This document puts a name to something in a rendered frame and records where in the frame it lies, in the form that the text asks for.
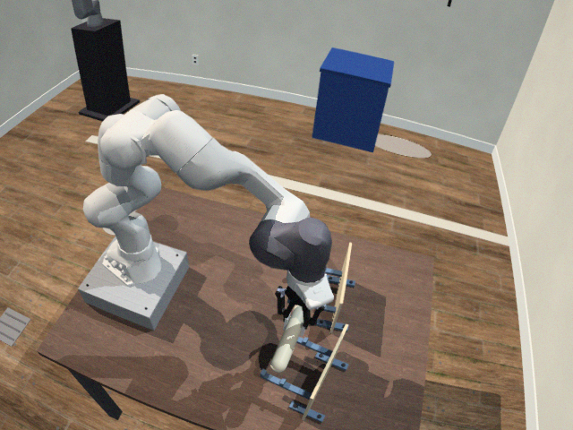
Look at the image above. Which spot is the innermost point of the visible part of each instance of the cream cylindrical handle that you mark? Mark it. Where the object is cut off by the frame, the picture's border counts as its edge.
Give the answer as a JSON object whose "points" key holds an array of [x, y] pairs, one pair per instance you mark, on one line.
{"points": [[288, 340]]}

